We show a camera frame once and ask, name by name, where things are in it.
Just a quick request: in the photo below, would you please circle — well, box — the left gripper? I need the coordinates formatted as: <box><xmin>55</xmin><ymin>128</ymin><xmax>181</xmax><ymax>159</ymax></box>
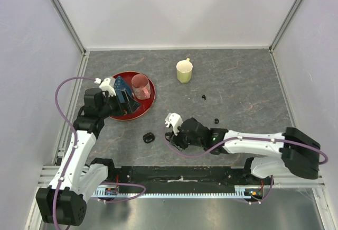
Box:
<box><xmin>98</xmin><ymin>89</ymin><xmax>140</xmax><ymax>119</ymax></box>

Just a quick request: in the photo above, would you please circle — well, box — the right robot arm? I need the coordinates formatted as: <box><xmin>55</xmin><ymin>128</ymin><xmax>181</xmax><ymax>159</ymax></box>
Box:
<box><xmin>165</xmin><ymin>113</ymin><xmax>321</xmax><ymax>185</ymax></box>

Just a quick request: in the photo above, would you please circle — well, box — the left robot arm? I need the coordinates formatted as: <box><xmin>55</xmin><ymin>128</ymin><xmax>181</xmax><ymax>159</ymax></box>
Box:
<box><xmin>36</xmin><ymin>88</ymin><xmax>140</xmax><ymax>229</ymax></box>

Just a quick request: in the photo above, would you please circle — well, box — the pink glass mug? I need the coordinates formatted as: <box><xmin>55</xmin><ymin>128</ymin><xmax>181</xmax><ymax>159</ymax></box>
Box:
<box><xmin>132</xmin><ymin>73</ymin><xmax>151</xmax><ymax>100</ymax></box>

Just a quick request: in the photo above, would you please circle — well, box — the blue teardrop plate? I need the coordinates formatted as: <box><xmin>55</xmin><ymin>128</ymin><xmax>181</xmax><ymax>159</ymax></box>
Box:
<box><xmin>114</xmin><ymin>76</ymin><xmax>133</xmax><ymax>103</ymax></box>

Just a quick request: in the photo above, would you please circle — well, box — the yellow ceramic mug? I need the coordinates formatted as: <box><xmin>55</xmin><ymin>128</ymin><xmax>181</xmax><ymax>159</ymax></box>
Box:
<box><xmin>176</xmin><ymin>58</ymin><xmax>193</xmax><ymax>84</ymax></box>

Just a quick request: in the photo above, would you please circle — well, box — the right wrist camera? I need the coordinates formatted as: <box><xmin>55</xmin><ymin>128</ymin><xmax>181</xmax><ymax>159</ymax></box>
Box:
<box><xmin>165</xmin><ymin>113</ymin><xmax>183</xmax><ymax>135</ymax></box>

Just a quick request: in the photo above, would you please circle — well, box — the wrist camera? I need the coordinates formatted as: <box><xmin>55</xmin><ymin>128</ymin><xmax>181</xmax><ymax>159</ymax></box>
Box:
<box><xmin>165</xmin><ymin>113</ymin><xmax>183</xmax><ymax>135</ymax></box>
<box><xmin>99</xmin><ymin>77</ymin><xmax>116</xmax><ymax>97</ymax></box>

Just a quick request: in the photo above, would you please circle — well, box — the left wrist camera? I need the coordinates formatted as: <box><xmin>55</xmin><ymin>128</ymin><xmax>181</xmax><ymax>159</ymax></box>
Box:
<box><xmin>99</xmin><ymin>77</ymin><xmax>116</xmax><ymax>97</ymax></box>

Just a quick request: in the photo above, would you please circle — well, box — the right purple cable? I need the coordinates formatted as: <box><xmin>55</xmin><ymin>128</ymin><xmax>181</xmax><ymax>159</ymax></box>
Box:
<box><xmin>162</xmin><ymin>126</ymin><xmax>328</xmax><ymax>165</ymax></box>

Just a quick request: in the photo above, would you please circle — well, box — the purple cable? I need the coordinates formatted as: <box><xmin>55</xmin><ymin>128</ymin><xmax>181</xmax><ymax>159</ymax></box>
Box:
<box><xmin>162</xmin><ymin>126</ymin><xmax>328</xmax><ymax>165</ymax></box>
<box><xmin>52</xmin><ymin>76</ymin><xmax>102</xmax><ymax>229</ymax></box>

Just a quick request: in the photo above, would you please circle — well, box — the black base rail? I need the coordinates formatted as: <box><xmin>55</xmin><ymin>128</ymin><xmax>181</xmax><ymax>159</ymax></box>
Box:
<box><xmin>115</xmin><ymin>166</ymin><xmax>260</xmax><ymax>195</ymax></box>

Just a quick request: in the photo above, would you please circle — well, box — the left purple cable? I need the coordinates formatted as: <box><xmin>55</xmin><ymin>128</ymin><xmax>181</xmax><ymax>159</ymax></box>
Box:
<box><xmin>52</xmin><ymin>76</ymin><xmax>102</xmax><ymax>229</ymax></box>

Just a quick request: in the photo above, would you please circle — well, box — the slotted cable duct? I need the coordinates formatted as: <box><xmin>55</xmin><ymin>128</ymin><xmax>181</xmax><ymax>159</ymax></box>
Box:
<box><xmin>91</xmin><ymin>185</ymin><xmax>263</xmax><ymax>199</ymax></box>

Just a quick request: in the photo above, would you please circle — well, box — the left aluminium frame post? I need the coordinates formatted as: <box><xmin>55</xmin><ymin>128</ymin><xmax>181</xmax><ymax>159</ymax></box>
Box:
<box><xmin>50</xmin><ymin>0</ymin><xmax>87</xmax><ymax>56</ymax></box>

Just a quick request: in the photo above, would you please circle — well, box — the aluminium frame post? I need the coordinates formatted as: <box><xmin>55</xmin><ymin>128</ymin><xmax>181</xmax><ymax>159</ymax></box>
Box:
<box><xmin>50</xmin><ymin>0</ymin><xmax>87</xmax><ymax>56</ymax></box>
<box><xmin>269</xmin><ymin>0</ymin><xmax>304</xmax><ymax>53</ymax></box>

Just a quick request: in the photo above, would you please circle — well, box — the right aluminium frame post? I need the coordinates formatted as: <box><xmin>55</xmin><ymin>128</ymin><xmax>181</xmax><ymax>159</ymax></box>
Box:
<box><xmin>269</xmin><ymin>0</ymin><xmax>304</xmax><ymax>53</ymax></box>

